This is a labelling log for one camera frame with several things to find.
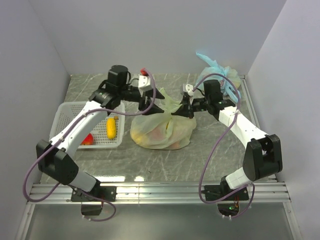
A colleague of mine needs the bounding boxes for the aluminium mounting rail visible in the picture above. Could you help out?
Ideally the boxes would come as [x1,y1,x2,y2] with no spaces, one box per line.
[29,181,291,205]

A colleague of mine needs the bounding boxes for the red fake apple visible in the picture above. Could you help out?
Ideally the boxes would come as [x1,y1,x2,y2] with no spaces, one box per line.
[81,133,94,146]

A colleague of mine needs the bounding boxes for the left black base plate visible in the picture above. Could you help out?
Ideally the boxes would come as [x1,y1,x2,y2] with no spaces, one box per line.
[70,186,117,202]

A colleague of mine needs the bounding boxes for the light green plastic bag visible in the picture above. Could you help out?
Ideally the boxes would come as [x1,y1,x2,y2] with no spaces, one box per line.
[130,88,197,150]

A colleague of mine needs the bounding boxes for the purple cable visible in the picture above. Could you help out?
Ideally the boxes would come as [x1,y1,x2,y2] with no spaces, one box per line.
[198,73,256,218]
[22,68,158,222]

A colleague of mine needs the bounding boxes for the white plastic basket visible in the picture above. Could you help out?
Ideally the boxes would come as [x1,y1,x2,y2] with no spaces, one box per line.
[49,101,125,149]

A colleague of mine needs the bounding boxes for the yellow fake lemon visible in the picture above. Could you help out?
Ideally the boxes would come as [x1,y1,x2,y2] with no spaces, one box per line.
[106,118,117,139]

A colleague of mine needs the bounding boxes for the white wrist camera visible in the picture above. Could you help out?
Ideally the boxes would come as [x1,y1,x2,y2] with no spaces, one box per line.
[181,83,194,97]
[138,68,153,94]

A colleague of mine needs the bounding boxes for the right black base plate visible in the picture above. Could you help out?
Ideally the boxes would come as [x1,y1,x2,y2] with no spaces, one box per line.
[201,185,249,201]

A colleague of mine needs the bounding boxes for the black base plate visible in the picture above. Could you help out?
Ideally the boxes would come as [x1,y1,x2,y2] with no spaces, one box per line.
[201,185,249,201]
[70,186,117,202]

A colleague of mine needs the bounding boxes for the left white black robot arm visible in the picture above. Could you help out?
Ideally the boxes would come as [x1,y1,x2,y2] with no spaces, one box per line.
[36,65,160,201]

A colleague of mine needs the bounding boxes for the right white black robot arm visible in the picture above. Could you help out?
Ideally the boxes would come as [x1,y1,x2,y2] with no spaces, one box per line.
[174,79,283,203]

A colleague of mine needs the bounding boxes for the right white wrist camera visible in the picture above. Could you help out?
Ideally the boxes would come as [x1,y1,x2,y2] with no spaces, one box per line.
[181,83,194,97]

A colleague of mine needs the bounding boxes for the tied blue plastic bag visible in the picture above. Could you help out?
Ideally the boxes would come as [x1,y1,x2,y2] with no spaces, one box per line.
[195,49,242,101]

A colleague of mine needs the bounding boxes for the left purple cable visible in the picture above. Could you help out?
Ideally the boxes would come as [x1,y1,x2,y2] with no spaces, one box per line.
[22,68,158,222]

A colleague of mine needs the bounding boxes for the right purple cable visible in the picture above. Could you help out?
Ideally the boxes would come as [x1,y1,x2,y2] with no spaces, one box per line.
[198,73,256,218]

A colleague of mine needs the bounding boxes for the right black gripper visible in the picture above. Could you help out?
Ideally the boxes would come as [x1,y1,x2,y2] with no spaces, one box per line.
[171,96,211,119]

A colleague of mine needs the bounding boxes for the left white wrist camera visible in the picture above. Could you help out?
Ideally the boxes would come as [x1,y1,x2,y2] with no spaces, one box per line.
[138,68,153,94]

